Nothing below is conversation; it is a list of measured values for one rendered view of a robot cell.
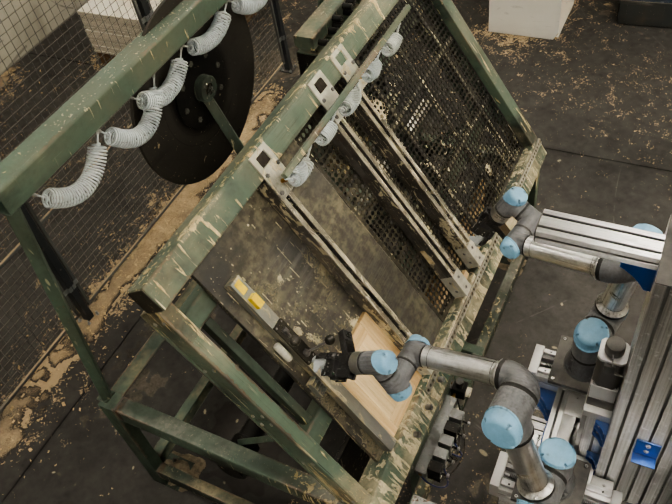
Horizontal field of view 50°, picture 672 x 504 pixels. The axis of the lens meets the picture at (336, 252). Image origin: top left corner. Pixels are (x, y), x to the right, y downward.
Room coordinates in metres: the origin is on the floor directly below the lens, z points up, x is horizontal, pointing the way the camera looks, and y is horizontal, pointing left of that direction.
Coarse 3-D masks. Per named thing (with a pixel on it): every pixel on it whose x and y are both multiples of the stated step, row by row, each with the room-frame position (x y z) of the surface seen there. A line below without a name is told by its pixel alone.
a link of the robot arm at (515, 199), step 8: (512, 192) 1.79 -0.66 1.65; (520, 192) 1.79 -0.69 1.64; (504, 200) 1.79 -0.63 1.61; (512, 200) 1.76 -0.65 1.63; (520, 200) 1.76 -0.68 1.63; (496, 208) 1.81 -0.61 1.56; (504, 208) 1.78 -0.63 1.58; (512, 208) 1.76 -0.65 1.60; (520, 208) 1.75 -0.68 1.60; (504, 216) 1.77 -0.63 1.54; (512, 216) 1.76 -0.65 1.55
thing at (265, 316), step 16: (272, 320) 1.52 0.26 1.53; (272, 336) 1.50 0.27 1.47; (304, 368) 1.45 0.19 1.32; (320, 368) 1.44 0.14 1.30; (336, 384) 1.42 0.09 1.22; (336, 400) 1.39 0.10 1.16; (352, 400) 1.39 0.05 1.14; (352, 416) 1.36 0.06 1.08; (368, 416) 1.36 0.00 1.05; (368, 432) 1.32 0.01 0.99; (384, 432) 1.33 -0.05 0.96; (384, 448) 1.29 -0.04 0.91
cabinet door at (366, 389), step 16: (368, 320) 1.68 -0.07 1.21; (352, 336) 1.60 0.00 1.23; (368, 336) 1.63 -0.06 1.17; (384, 336) 1.66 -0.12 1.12; (352, 384) 1.45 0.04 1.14; (368, 384) 1.48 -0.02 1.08; (416, 384) 1.55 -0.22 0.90; (368, 400) 1.42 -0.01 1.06; (384, 400) 1.45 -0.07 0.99; (384, 416) 1.39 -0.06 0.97; (400, 416) 1.41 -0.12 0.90
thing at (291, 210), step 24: (264, 144) 1.96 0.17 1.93; (264, 168) 1.89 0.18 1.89; (264, 192) 1.90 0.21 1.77; (288, 192) 1.86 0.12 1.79; (288, 216) 1.86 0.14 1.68; (312, 216) 1.87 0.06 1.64; (312, 240) 1.81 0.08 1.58; (336, 264) 1.76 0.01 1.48; (360, 288) 1.73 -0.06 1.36; (384, 312) 1.71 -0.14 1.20; (408, 336) 1.66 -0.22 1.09
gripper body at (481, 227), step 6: (486, 210) 1.85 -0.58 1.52; (480, 216) 1.86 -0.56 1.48; (486, 216) 1.83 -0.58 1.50; (480, 222) 1.85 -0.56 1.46; (486, 222) 1.83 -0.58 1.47; (492, 222) 1.80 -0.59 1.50; (474, 228) 1.85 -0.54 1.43; (480, 228) 1.82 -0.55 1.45; (486, 228) 1.82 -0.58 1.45; (492, 228) 1.82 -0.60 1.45; (480, 234) 1.83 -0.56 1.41; (486, 234) 1.81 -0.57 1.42; (492, 234) 1.80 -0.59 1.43
